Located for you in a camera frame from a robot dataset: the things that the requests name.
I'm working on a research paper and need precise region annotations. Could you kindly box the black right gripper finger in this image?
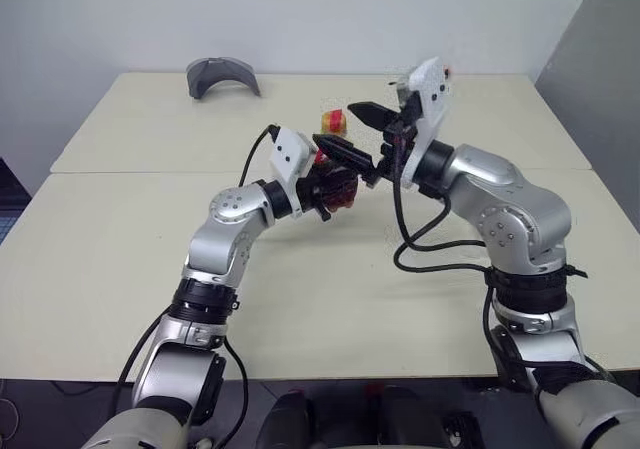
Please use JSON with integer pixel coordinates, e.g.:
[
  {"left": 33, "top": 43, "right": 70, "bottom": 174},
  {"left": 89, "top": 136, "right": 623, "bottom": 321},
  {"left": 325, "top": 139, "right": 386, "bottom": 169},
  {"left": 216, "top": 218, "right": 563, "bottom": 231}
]
[
  {"left": 347, "top": 100, "right": 402, "bottom": 132},
  {"left": 311, "top": 135, "right": 378, "bottom": 187}
]

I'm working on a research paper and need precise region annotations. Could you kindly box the red yellow small toy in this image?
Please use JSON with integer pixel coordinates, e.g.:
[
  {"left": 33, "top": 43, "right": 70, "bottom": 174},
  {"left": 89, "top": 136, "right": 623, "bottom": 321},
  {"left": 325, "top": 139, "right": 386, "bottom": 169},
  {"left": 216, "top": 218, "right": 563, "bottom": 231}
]
[{"left": 321, "top": 110, "right": 350, "bottom": 136}]

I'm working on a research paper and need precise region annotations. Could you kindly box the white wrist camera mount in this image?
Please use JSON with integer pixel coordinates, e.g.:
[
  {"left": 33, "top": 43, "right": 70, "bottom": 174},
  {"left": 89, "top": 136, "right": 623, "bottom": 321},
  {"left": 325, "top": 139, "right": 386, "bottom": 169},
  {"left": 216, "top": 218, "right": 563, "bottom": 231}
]
[
  {"left": 402, "top": 57, "right": 454, "bottom": 193},
  {"left": 268, "top": 127, "right": 318, "bottom": 219}
]

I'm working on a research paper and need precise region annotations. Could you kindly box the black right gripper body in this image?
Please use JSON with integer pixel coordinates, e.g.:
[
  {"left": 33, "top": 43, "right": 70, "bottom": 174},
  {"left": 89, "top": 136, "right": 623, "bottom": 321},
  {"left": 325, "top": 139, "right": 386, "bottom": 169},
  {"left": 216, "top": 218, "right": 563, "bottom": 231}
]
[{"left": 377, "top": 92, "right": 426, "bottom": 183}]

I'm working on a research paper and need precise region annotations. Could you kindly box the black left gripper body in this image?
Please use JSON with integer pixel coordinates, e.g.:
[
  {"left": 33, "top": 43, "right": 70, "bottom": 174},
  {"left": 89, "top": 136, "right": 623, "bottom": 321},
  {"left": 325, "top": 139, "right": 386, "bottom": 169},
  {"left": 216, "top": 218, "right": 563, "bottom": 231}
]
[{"left": 295, "top": 166, "right": 331, "bottom": 215}]

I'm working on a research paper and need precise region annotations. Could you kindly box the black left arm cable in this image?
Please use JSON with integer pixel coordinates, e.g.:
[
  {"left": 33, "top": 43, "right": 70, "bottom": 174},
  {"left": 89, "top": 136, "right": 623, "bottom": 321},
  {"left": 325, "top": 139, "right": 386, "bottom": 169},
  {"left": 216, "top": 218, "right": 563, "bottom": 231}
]
[{"left": 117, "top": 124, "right": 279, "bottom": 420}]

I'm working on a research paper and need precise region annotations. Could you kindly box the grey partition screen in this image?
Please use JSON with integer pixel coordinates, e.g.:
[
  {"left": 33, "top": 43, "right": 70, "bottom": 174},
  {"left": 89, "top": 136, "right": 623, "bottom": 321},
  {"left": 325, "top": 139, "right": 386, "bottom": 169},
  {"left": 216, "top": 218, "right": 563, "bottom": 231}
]
[{"left": 532, "top": 0, "right": 640, "bottom": 171}]

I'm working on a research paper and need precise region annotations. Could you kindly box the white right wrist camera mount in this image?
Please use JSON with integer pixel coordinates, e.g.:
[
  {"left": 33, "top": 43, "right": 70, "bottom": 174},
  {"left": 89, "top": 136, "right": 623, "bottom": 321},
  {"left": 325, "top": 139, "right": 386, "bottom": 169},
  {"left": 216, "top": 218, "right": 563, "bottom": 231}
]
[{"left": 402, "top": 57, "right": 454, "bottom": 193}]

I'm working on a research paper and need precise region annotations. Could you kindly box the grey curved plastic piece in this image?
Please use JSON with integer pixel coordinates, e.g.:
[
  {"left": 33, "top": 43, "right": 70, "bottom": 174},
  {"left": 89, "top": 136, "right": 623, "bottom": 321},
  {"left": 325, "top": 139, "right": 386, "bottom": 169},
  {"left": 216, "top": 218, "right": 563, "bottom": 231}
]
[{"left": 185, "top": 57, "right": 262, "bottom": 101}]

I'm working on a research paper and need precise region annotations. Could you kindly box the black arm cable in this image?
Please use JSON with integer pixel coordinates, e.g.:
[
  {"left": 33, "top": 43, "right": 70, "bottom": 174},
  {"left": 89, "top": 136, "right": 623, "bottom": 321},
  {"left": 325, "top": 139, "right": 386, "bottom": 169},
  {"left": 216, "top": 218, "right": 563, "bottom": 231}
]
[
  {"left": 392, "top": 138, "right": 501, "bottom": 370},
  {"left": 117, "top": 124, "right": 279, "bottom": 420}
]

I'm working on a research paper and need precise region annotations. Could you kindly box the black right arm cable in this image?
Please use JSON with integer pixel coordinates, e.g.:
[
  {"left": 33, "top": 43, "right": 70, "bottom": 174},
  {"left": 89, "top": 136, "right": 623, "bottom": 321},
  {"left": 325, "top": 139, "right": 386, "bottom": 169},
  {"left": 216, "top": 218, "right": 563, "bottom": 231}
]
[{"left": 392, "top": 138, "right": 501, "bottom": 370}]

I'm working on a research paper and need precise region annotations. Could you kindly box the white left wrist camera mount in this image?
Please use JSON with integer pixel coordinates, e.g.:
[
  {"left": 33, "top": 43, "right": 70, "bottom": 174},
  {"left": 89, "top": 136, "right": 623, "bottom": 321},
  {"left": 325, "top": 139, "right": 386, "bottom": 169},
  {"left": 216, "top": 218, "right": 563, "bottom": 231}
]
[{"left": 268, "top": 127, "right": 318, "bottom": 219}]

